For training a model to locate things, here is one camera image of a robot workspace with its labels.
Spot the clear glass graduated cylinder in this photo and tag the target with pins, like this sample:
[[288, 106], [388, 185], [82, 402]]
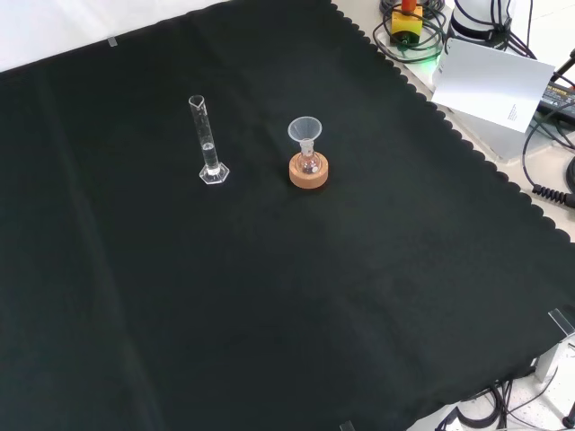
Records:
[[208, 152]]

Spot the black scalloped bench cloth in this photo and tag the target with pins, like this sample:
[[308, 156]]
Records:
[[269, 269]]

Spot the small round-bottom glass flask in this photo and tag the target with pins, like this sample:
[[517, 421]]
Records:
[[308, 162]]

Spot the clear plastic funnel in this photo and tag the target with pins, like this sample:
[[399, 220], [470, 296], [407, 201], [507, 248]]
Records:
[[304, 129]]

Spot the yellow stop button box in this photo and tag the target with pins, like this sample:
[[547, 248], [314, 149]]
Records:
[[406, 24]]

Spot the pale board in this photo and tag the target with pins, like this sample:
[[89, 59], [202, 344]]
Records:
[[489, 85]]

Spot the black round stand foot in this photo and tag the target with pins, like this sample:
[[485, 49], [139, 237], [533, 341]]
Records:
[[571, 173]]

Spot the black power adapter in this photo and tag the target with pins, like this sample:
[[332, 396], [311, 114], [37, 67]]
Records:
[[559, 101]]

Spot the black stand clamp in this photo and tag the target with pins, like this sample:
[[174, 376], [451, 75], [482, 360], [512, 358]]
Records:
[[563, 67]]

